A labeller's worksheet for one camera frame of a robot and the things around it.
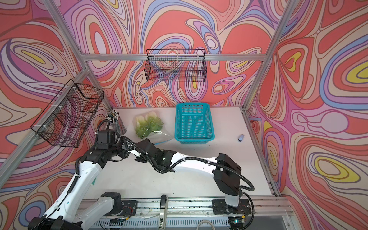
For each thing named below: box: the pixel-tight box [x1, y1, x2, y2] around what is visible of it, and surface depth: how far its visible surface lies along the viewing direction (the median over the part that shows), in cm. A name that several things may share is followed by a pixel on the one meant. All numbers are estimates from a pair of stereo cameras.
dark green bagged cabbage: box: [135, 111, 164, 139], surface depth 101 cm
